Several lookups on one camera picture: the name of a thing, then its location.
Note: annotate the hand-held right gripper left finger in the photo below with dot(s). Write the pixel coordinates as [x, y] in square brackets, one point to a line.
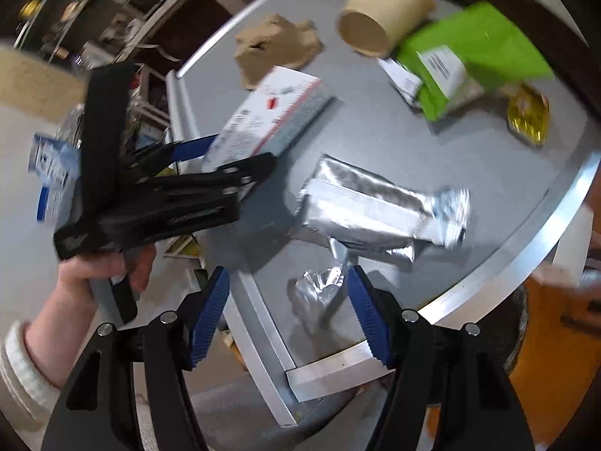
[211, 319]

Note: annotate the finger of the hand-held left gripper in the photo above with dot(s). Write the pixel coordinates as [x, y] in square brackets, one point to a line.
[197, 144]
[234, 171]

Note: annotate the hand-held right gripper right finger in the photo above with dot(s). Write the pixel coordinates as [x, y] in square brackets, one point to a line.
[368, 319]

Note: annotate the small foil piece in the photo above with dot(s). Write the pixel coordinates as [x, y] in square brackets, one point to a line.
[314, 291]

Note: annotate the white cardboard box red label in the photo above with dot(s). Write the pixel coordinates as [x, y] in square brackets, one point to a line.
[277, 112]

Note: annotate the brown pulp tray piece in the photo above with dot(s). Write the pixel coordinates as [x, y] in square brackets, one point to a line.
[277, 49]

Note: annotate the black trash bin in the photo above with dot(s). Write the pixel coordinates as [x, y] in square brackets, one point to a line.
[511, 331]

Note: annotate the yellow packet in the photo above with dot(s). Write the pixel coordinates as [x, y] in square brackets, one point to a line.
[528, 112]

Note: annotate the person's left forearm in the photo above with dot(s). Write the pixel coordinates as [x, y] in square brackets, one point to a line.
[19, 376]

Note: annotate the person's left hand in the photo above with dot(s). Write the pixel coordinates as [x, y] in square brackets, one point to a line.
[75, 291]

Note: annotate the pack of water bottles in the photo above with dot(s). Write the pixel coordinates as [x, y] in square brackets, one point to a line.
[51, 169]

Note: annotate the crumpled white plastic wrap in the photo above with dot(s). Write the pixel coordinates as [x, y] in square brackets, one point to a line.
[366, 206]

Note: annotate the white shelf rack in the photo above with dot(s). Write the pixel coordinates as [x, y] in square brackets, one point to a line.
[131, 0]

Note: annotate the white paper slip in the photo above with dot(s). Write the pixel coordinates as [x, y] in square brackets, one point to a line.
[399, 75]

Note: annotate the white paper sheet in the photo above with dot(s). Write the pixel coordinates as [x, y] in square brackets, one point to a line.
[570, 244]

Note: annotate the brown paper cup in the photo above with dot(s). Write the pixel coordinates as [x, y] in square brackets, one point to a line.
[385, 14]

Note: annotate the green pouch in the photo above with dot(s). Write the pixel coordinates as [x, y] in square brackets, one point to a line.
[493, 42]

